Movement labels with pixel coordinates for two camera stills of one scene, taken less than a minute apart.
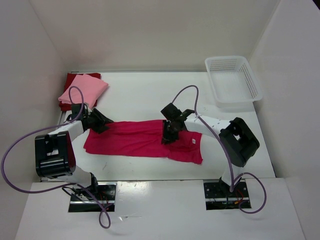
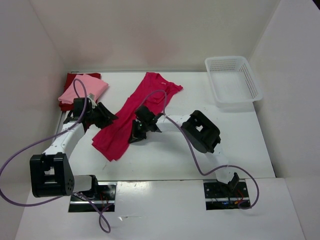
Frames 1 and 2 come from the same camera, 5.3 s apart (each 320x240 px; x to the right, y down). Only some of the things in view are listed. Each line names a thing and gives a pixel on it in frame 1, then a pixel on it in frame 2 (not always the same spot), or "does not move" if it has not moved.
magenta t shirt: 143,139 to 153,92
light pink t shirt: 83,89 does not move
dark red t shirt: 70,77 does not move
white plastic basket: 232,81 does not move
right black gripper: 167,137 to 136,135
